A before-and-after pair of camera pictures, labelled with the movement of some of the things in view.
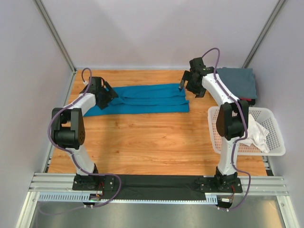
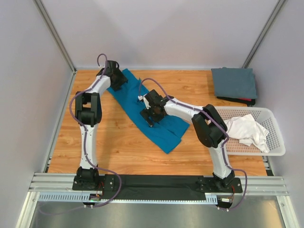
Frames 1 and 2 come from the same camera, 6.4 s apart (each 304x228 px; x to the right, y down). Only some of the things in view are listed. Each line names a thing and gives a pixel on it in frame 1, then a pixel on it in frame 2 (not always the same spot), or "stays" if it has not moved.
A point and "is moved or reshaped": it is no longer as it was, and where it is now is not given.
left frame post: (43, 12) stays
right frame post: (263, 33) stays
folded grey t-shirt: (240, 81) stays
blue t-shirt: (159, 99) is moved or reshaped
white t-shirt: (257, 134) stays
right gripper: (199, 92) → (146, 114)
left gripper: (110, 95) → (122, 80)
